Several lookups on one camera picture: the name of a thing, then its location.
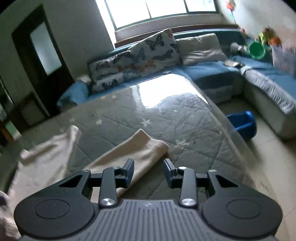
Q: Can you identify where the cream sweatshirt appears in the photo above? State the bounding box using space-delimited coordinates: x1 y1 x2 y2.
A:
0 125 170 241

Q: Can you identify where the blue armrest towel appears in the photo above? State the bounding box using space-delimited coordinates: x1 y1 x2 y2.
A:
57 81 89 109

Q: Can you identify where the clear plastic storage box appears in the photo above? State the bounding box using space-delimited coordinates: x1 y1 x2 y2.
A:
272 45 296 75

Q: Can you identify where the green framed window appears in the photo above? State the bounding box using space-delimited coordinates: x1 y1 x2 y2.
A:
96 0 219 30

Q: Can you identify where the teal sofa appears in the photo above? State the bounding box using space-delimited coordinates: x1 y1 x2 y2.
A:
57 29 296 139

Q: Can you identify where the square butterfly print cushion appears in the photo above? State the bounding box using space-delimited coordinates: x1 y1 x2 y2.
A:
128 28 180 77

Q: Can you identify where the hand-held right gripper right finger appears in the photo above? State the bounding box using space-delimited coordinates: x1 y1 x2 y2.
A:
163 159 241 207

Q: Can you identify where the grey quilted seat pad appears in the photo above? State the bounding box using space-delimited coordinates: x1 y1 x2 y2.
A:
240 66 296 114

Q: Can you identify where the grey white plush toy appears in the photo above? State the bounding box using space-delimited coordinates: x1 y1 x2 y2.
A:
230 42 249 56

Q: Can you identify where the colourful pinwheel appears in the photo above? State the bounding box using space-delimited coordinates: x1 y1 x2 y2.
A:
225 0 240 26

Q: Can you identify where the plush toy with green vest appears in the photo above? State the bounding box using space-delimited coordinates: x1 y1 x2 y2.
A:
258 27 275 44

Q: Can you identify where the grey quilted star table cover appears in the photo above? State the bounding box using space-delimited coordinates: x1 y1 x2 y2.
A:
0 72 255 241

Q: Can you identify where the green plastic bucket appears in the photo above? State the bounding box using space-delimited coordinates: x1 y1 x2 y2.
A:
248 40 266 59

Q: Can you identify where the dark wooden door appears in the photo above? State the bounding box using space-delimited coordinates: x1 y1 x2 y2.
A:
11 5 74 118

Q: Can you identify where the blue plastic bin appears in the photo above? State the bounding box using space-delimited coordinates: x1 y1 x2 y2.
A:
225 111 257 141

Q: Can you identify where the beige cushion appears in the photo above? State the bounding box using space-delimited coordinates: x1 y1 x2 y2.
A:
176 33 228 66

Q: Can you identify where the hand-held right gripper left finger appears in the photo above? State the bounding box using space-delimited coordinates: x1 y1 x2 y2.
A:
58 158 135 208

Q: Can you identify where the long butterfly print cushion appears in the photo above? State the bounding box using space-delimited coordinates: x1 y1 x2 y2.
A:
88 52 141 93

